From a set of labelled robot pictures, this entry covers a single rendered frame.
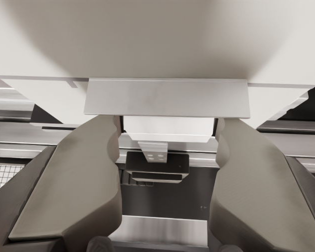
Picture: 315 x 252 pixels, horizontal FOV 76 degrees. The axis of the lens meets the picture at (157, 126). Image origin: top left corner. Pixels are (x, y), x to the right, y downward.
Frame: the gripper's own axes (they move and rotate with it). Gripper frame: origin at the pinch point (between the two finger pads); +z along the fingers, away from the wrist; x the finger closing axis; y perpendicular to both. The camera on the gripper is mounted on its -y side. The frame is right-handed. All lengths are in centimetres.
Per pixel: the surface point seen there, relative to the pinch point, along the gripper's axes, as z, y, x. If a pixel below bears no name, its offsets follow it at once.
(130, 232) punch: -0.3, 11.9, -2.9
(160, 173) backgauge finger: 17.4, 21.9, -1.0
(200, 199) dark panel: 34, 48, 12
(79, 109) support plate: 3.2, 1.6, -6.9
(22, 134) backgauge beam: 25.7, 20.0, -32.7
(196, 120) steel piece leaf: 3.7, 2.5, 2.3
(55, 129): 7.3, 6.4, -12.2
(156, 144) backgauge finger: 8.5, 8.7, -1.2
